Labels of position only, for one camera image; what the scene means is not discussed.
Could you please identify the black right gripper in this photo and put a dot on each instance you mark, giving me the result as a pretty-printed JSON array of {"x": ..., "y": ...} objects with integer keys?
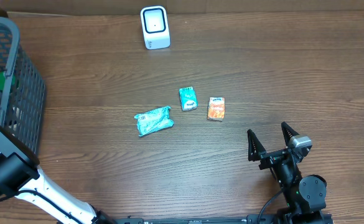
[{"x": 257, "y": 150}]

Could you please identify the orange tissue pack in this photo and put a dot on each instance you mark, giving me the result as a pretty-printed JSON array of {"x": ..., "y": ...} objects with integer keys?
[{"x": 216, "y": 108}]

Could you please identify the small teal tissue pack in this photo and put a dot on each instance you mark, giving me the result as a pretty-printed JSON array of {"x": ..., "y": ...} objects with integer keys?
[{"x": 188, "y": 98}]

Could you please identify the large teal wipes pack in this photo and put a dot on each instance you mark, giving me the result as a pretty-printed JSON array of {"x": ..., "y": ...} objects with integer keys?
[{"x": 153, "y": 121}]

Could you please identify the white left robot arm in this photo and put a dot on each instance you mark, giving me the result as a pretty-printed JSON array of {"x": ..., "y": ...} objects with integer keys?
[{"x": 47, "y": 195}]

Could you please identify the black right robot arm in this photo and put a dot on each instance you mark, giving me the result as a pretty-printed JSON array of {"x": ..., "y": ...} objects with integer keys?
[{"x": 305, "y": 196}]

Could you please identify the white barcode scanner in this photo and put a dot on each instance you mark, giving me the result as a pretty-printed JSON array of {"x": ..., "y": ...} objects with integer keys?
[{"x": 155, "y": 27}]

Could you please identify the grey plastic shopping basket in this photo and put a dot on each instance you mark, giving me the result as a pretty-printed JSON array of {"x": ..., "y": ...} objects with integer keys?
[{"x": 23, "y": 98}]

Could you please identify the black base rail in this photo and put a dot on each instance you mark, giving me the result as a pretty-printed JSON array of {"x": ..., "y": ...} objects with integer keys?
[{"x": 200, "y": 221}]

